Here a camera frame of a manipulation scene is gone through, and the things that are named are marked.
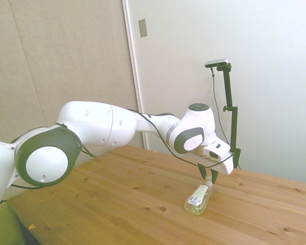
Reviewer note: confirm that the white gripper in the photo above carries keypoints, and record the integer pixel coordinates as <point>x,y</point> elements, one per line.
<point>225,167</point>

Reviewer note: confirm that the clear sanitizer pump bottle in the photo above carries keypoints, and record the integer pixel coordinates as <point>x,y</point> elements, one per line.
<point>197,199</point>

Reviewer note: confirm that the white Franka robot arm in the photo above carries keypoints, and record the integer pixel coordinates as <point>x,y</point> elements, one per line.
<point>97,122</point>

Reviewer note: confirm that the small orange scrap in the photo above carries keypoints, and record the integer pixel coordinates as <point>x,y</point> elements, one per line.
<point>31,226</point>

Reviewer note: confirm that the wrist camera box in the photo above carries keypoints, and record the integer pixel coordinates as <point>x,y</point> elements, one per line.
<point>216,149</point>

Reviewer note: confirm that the black clamp camera stand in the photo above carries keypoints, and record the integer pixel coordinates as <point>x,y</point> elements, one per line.
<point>230,107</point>

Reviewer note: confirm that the grey exterior camera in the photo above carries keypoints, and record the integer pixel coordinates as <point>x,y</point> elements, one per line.
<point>216,62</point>

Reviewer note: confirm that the white door frame trim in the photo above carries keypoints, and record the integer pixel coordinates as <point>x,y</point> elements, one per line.
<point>135,76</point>

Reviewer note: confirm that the grey wall plate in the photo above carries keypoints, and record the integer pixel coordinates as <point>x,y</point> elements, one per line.
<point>142,28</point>

